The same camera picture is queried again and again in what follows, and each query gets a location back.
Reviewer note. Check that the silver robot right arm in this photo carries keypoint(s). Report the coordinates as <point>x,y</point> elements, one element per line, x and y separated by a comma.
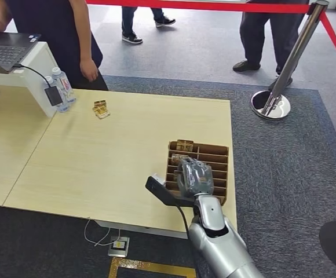
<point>217,245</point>

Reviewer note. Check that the chrome stanchion post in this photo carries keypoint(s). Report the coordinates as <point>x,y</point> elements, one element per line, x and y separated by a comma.
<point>295,53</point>

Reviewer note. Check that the metal floor socket box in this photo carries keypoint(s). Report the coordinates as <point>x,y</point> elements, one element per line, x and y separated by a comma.
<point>118,246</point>

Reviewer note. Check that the white laptop riser stand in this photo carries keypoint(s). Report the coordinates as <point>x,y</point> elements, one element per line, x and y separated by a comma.
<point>37,72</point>

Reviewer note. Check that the chrome round stanchion base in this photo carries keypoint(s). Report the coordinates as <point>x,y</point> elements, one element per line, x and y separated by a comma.
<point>282,109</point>

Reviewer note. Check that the gold brown card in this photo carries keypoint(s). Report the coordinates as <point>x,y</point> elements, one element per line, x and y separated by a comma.
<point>184,146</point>
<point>178,159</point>
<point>100,104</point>
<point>101,112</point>

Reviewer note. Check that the person's left hand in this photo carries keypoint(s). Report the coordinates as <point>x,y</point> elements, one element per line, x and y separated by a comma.
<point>89,70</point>

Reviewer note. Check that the grey blue rug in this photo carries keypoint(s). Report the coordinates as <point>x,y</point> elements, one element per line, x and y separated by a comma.
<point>287,172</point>

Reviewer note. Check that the brown cardboard card holder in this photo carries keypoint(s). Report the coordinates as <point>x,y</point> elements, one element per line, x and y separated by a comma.
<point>214,153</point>

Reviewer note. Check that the dark grey laptop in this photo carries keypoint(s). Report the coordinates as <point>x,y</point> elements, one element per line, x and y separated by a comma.
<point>4,49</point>

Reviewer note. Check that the black power adapter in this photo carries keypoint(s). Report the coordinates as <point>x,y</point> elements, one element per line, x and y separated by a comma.
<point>54,96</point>

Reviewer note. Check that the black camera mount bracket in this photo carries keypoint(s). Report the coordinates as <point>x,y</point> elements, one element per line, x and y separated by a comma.
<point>163,195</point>

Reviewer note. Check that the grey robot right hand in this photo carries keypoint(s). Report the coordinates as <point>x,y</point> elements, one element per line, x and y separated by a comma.
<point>194,180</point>

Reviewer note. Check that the person in white-soled sneakers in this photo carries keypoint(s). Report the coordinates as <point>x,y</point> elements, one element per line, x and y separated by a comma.
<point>130,23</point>

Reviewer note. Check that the person in dark trousers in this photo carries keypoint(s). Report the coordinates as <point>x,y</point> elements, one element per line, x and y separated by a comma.
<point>254,34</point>

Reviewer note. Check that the person's right forearm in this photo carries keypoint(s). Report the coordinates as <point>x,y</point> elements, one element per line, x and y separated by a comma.
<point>2,12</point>

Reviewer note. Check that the person's left forearm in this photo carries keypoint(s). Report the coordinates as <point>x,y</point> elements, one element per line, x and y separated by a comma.
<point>82,32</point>

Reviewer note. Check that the white desk frame beam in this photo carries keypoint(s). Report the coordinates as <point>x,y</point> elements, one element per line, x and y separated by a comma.
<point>142,228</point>

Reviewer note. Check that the long red barrier belt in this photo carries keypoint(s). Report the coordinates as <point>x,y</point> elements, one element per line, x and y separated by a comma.
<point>199,6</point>

